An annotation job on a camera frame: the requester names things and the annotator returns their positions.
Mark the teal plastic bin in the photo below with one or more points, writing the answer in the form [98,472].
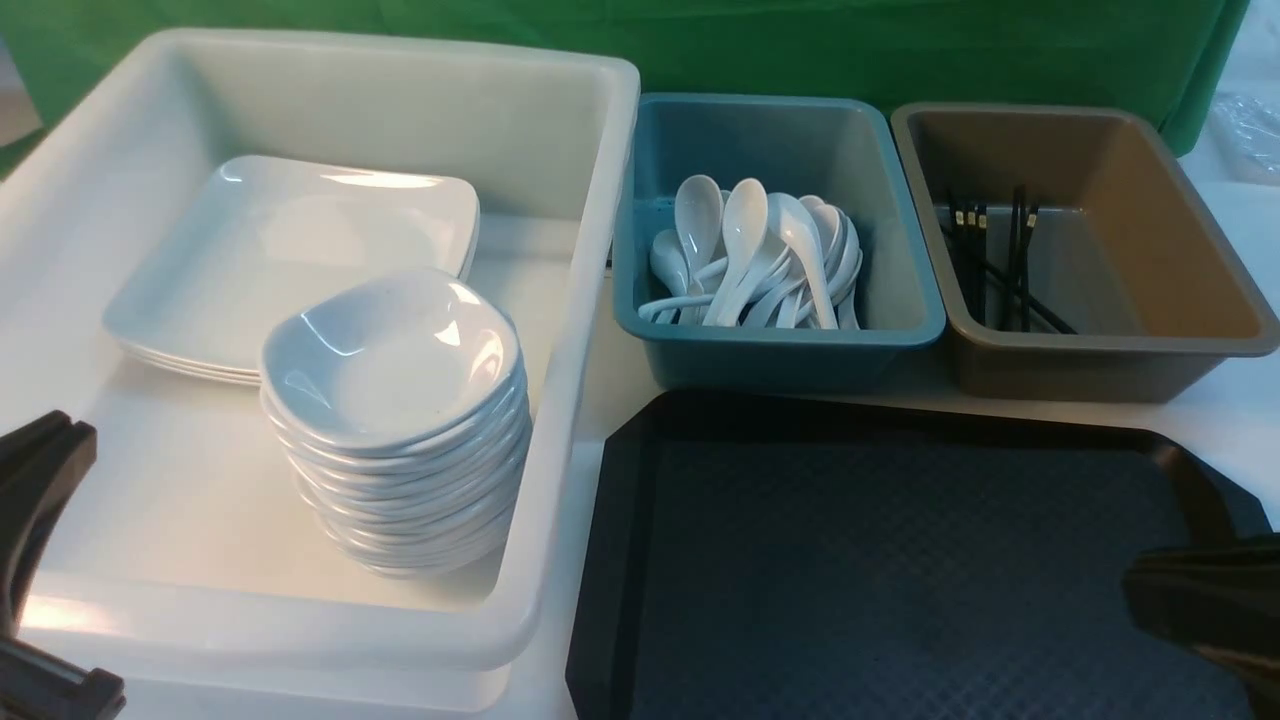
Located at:
[840,150]

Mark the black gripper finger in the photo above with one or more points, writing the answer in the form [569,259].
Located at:
[37,685]

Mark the large white plastic tub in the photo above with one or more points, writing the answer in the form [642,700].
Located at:
[186,562]

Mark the brown plastic bin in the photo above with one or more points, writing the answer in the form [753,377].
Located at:
[1075,259]

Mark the pile of white spoons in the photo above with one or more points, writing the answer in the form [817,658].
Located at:
[749,258]

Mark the stack of white square plates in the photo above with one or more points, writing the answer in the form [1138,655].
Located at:
[266,238]

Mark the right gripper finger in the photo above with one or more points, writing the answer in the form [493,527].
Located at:
[1221,602]

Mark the black serving tray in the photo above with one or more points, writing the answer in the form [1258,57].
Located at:
[758,557]

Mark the stack of white bowls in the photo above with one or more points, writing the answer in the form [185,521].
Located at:
[403,408]

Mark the green backdrop cloth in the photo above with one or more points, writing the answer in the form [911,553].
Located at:
[800,50]

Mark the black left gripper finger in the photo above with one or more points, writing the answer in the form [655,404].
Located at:
[42,465]

